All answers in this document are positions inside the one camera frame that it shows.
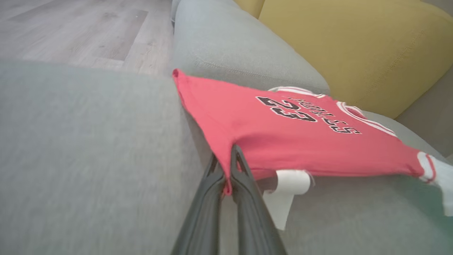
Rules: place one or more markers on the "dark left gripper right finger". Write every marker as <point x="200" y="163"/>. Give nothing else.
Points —
<point x="251" y="219"/>

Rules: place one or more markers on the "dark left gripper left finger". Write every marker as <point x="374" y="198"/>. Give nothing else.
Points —
<point x="205" y="219"/>

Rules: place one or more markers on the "red basketball jersey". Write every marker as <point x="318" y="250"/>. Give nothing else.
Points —
<point x="283" y="141"/>

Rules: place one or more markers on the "grey fabric sofa seat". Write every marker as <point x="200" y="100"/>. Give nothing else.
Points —
<point x="88" y="159"/>

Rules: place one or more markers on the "grey sofa cushion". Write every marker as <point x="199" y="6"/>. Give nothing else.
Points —
<point x="230" y="42"/>

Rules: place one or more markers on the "large yellow sofa cushion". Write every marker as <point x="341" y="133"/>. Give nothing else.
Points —
<point x="354" y="53"/>

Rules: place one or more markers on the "grey sofa backrest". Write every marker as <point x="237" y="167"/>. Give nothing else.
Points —
<point x="428" y="117"/>

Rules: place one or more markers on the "small yellow sofa cushion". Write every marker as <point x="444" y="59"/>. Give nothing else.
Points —
<point x="249" y="6"/>

